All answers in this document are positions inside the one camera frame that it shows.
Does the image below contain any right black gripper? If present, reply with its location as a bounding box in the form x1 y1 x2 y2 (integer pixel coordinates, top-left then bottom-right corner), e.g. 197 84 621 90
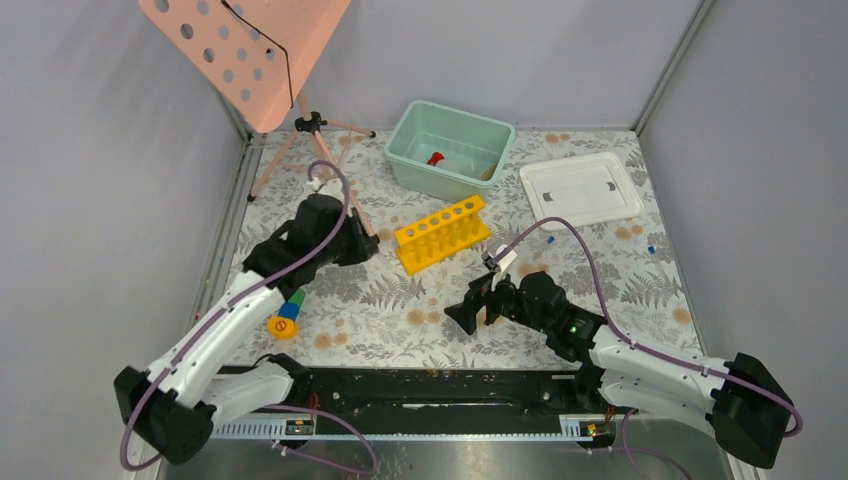
444 265 552 335

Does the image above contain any yellow test tube rack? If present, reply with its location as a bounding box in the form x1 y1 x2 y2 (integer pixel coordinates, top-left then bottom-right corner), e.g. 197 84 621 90
394 195 490 275

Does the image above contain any white wash bottle red cap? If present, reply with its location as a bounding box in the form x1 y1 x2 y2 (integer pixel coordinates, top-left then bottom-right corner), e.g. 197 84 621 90
426 151 456 170

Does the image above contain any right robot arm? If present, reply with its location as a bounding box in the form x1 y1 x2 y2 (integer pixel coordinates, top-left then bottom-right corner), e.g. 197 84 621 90
444 272 793 469

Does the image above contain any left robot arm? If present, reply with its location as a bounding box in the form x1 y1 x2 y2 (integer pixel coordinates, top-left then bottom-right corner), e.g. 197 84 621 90
113 193 379 471

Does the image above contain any yellow capped bottle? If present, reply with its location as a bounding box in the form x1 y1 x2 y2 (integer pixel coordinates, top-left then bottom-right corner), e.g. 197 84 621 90
266 316 299 340

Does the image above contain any floral patterned table mat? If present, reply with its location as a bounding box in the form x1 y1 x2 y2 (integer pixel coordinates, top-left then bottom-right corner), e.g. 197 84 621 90
231 131 701 370

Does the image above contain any mint green plastic bin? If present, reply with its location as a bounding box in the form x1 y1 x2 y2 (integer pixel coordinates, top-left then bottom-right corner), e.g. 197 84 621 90
384 100 516 203

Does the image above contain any white plastic bin lid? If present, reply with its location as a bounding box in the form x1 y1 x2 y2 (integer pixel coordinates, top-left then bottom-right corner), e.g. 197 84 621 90
519 152 644 232

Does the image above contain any pink perforated music stand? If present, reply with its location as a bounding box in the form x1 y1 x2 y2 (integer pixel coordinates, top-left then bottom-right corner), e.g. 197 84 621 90
138 0 376 201

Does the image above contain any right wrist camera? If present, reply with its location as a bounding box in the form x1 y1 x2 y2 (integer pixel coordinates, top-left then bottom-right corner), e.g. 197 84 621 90
482 244 517 273

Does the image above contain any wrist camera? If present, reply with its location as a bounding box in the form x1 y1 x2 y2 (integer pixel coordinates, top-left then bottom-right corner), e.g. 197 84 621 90
482 244 517 273
307 177 346 202

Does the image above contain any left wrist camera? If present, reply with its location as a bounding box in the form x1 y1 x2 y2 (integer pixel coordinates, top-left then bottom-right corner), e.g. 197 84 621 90
307 177 346 202

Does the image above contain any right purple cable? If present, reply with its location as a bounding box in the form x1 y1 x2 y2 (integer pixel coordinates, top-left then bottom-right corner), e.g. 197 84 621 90
493 216 805 439

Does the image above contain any purple cable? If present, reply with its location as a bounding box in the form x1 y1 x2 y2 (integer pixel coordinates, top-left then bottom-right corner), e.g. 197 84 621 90
119 160 352 473
493 216 805 439

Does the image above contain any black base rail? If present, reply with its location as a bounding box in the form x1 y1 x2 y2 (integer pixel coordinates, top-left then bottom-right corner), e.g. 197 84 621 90
284 367 610 437

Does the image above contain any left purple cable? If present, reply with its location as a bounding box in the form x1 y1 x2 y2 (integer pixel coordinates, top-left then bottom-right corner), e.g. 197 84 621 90
119 160 352 473

